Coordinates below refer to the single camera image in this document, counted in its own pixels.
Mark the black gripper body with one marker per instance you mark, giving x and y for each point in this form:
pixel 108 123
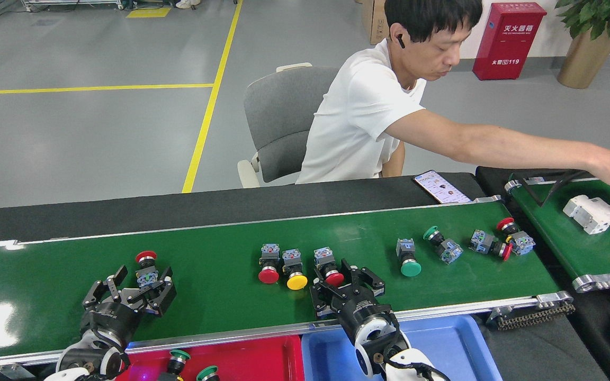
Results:
pixel 111 320
pixel 363 309

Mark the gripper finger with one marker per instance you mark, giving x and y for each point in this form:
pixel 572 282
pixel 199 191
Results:
pixel 162 299
pixel 101 293
pixel 323 304
pixel 371 283

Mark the yellow mushroom push button switch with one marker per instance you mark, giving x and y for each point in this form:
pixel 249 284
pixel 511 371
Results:
pixel 297 282

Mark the green mushroom push button switch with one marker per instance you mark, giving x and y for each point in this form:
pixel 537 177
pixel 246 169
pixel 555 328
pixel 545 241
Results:
pixel 451 252
pixel 207 372
pixel 411 269
pixel 180 354

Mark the red mushroom push button switch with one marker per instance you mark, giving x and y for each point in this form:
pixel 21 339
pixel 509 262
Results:
pixel 481 241
pixel 268 275
pixel 522 244
pixel 146 257
pixel 325 255

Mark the white circuit breaker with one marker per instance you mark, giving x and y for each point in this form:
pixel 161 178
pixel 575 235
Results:
pixel 588 214

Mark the person's right forearm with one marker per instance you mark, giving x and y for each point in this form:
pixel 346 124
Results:
pixel 538 148

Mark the long green conveyor belt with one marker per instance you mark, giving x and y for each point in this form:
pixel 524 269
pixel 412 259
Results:
pixel 220 296

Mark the blue plastic tray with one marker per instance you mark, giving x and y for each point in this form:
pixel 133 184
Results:
pixel 442 349

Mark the red plastic tray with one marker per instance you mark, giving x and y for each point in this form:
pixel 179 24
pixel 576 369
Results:
pixel 252 360

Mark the narrow green conveyor belt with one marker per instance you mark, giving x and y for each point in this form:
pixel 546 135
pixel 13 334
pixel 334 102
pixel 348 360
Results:
pixel 559 233

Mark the smartphone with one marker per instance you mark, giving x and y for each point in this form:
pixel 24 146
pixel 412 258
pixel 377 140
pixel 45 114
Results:
pixel 442 188

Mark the person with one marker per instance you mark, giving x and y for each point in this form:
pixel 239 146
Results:
pixel 352 116

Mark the grey office chair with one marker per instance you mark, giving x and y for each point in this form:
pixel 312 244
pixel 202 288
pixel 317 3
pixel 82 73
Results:
pixel 278 116

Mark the black belt guide bar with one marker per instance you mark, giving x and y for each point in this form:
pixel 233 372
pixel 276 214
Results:
pixel 570 187

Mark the black earbud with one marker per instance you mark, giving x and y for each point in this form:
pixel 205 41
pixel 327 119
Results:
pixel 400 41

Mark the cardboard box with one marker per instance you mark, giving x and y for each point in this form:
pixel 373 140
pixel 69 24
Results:
pixel 374 24

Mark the red fire extinguisher box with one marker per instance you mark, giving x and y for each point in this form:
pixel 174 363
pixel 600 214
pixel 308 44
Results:
pixel 506 47

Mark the potted green plant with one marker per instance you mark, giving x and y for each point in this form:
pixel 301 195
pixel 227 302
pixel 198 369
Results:
pixel 583 63

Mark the white frame stand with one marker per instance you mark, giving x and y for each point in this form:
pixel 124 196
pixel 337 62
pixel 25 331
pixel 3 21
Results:
pixel 72 4

